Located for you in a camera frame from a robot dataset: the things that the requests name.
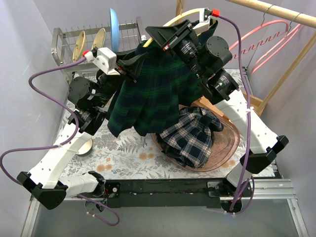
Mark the yellow hanger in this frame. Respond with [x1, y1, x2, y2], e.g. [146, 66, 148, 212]
[143, 8, 202, 47]

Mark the green tartan skirt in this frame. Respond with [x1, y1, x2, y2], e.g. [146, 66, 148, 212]
[106, 19, 219, 138]

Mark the pink wavy hanger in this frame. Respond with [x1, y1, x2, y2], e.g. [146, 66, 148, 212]
[228, 4, 289, 59]

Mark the navy cream plaid skirt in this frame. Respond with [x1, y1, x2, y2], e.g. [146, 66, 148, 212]
[156, 107, 224, 168]

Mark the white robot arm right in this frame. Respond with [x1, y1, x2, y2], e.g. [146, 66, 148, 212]
[145, 20, 289, 196]

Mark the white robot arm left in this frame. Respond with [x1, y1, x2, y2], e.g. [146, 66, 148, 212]
[17, 77, 107, 210]

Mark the cream plate right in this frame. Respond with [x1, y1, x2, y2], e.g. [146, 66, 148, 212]
[91, 28, 106, 50]

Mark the cream plate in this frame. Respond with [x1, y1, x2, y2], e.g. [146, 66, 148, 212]
[72, 31, 86, 62]
[91, 28, 106, 50]

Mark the blue plate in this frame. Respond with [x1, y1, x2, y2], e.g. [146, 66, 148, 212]
[110, 8, 120, 52]

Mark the steel dish rack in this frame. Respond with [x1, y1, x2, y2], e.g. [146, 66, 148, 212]
[51, 17, 146, 83]

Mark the cream plate left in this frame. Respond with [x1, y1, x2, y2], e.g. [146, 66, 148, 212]
[72, 31, 86, 62]

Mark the cream bowl dark rim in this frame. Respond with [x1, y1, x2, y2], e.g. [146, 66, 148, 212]
[77, 138, 93, 156]

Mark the floral table mat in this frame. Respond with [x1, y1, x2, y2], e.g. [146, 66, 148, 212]
[63, 121, 246, 179]

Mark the pink transparent tray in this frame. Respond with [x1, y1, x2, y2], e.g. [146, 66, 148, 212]
[163, 116, 240, 172]

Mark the wooden clothes rack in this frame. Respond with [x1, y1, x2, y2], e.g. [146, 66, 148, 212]
[176, 0, 316, 121]

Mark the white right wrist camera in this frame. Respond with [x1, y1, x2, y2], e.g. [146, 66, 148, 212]
[193, 8, 217, 36]

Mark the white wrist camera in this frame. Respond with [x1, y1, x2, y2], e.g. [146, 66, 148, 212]
[82, 47, 120, 76]
[193, 8, 217, 36]

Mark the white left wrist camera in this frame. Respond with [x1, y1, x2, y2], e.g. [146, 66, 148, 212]
[82, 47, 120, 76]

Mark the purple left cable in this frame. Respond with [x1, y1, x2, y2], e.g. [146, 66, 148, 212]
[0, 55, 120, 227]

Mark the purple cable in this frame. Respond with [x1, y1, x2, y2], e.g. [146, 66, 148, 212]
[218, 13, 255, 214]
[0, 55, 120, 227]

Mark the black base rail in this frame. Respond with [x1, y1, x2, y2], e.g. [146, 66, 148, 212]
[76, 178, 255, 210]

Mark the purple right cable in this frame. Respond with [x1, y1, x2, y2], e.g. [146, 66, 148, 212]
[218, 13, 255, 214]

